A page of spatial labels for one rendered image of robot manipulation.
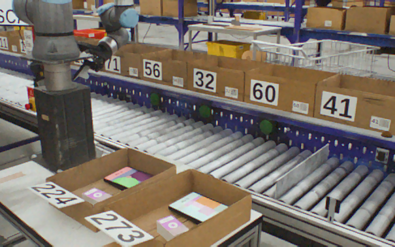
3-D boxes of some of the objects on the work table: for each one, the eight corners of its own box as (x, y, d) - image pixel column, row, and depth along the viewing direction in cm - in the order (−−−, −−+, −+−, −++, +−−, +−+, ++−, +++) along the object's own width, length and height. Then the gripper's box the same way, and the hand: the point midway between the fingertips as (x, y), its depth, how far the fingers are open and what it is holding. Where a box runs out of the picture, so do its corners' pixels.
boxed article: (173, 248, 122) (173, 235, 120) (157, 232, 129) (156, 220, 128) (189, 242, 125) (189, 229, 123) (172, 227, 132) (171, 214, 131)
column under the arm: (58, 176, 167) (47, 98, 156) (29, 158, 184) (17, 87, 173) (110, 157, 185) (104, 85, 174) (79, 142, 202) (72, 76, 191)
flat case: (211, 230, 128) (211, 226, 128) (168, 209, 140) (168, 205, 139) (237, 212, 138) (237, 208, 137) (194, 194, 149) (194, 191, 149)
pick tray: (47, 203, 147) (43, 178, 144) (128, 168, 175) (127, 146, 171) (95, 233, 130) (93, 206, 126) (178, 189, 157) (177, 164, 154)
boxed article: (102, 214, 139) (100, 202, 138) (83, 204, 145) (81, 193, 144) (113, 207, 144) (113, 196, 142) (95, 198, 149) (94, 187, 148)
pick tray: (105, 233, 130) (102, 206, 126) (191, 191, 156) (190, 166, 152) (165, 276, 111) (164, 245, 108) (251, 219, 137) (253, 193, 134)
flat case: (139, 195, 149) (139, 191, 148) (103, 181, 159) (103, 178, 158) (164, 181, 159) (164, 178, 158) (128, 168, 169) (128, 165, 169)
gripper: (117, 41, 191) (90, 63, 179) (108, 68, 206) (83, 91, 194) (102, 31, 192) (74, 52, 179) (94, 59, 207) (68, 80, 194)
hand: (74, 68), depth 186 cm, fingers open, 14 cm apart
